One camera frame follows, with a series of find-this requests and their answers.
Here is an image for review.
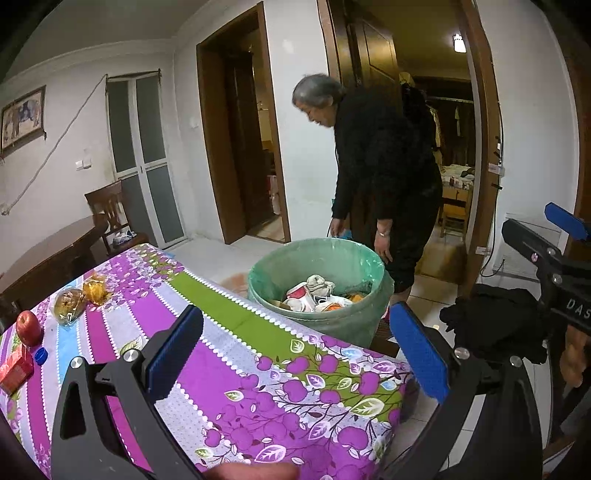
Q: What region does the bread in clear bag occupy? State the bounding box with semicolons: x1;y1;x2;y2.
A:
53;286;88;326

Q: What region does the black cloth heap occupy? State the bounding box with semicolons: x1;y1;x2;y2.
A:
438;284;550;365

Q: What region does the dark wooden dining table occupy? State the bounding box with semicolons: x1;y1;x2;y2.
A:
0;215;109;324

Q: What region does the green lined bin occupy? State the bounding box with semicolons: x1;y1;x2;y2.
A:
247;237;395;349

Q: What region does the red carton box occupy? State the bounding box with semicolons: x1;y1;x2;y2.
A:
0;347;35;395

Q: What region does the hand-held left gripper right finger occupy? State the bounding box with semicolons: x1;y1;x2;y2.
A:
389;301;546;480

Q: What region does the white framed glass door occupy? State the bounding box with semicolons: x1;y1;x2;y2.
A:
105;71;188;250

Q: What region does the gold wrapper bag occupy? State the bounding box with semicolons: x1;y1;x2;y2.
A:
82;272;112;306

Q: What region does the orange white packet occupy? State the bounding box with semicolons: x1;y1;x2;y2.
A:
318;295;354;311

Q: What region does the purple green floral tablecloth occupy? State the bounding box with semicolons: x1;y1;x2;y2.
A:
0;242;414;480

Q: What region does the brown wooden door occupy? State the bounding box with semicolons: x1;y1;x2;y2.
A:
196;2;291;245

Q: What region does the dark wooden chair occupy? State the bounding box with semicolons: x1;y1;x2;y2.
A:
84;180;151;252

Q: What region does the framed wall picture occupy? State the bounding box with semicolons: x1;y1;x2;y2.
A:
0;85;47;158

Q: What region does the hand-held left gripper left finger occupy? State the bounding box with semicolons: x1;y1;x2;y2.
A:
51;305;206;480

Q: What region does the person's right hand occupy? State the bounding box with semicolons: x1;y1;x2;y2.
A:
560;330;586;388

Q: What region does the red apple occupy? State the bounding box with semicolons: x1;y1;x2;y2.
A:
16;311;43;347

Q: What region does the person's left hand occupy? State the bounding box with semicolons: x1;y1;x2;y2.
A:
203;462;301;480

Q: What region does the beige stuffed toy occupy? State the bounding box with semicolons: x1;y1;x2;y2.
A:
307;274;338;298

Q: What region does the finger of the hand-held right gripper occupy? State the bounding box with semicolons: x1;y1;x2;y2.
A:
544;202;589;241
501;218;564;278

